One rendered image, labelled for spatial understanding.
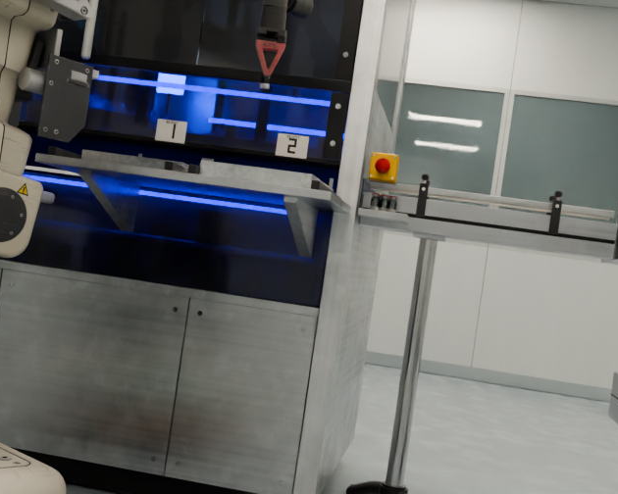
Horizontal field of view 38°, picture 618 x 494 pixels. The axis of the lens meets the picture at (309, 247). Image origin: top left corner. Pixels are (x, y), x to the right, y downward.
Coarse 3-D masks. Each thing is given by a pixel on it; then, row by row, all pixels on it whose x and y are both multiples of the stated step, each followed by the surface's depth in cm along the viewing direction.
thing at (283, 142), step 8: (280, 136) 239; (288, 136) 239; (296, 136) 238; (304, 136) 238; (280, 144) 239; (296, 144) 238; (304, 144) 238; (280, 152) 239; (296, 152) 238; (304, 152) 238
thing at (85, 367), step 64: (0, 320) 250; (64, 320) 247; (128, 320) 244; (192, 320) 241; (256, 320) 238; (0, 384) 249; (64, 384) 246; (128, 384) 243; (192, 384) 240; (256, 384) 238; (64, 448) 245; (128, 448) 242; (192, 448) 240; (256, 448) 237
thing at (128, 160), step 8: (88, 152) 220; (96, 152) 220; (104, 152) 219; (96, 160) 219; (104, 160) 219; (112, 160) 219; (120, 160) 218; (128, 160) 218; (136, 160) 218; (144, 160) 218; (152, 160) 217; (160, 160) 217; (152, 168) 217; (160, 168) 217
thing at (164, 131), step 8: (160, 120) 244; (168, 120) 244; (160, 128) 244; (168, 128) 244; (176, 128) 244; (184, 128) 243; (160, 136) 244; (168, 136) 244; (176, 136) 244; (184, 136) 243
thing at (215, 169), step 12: (204, 168) 204; (216, 168) 203; (228, 168) 203; (240, 168) 202; (252, 168) 202; (264, 168) 201; (252, 180) 202; (264, 180) 201; (276, 180) 201; (288, 180) 200; (300, 180) 200
